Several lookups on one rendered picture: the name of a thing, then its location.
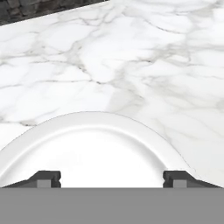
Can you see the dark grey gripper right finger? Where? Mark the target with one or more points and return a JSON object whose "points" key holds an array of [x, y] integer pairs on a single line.
{"points": [[177, 176]]}

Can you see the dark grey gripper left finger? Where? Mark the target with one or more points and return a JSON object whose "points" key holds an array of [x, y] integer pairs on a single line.
{"points": [[46, 177]]}

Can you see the white plate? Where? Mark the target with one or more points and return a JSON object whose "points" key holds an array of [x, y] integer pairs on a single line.
{"points": [[99, 151]]}

